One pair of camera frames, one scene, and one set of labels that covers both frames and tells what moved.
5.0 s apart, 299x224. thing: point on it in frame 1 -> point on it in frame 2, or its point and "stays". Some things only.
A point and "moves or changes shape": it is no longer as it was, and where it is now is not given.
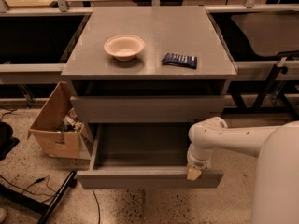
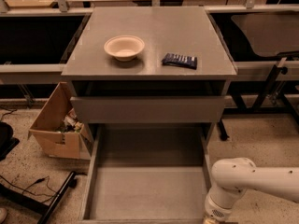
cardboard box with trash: (58, 131) stays
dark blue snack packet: (179, 60) stays
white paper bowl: (124, 47) stays
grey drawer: (143, 156) moves or changes shape
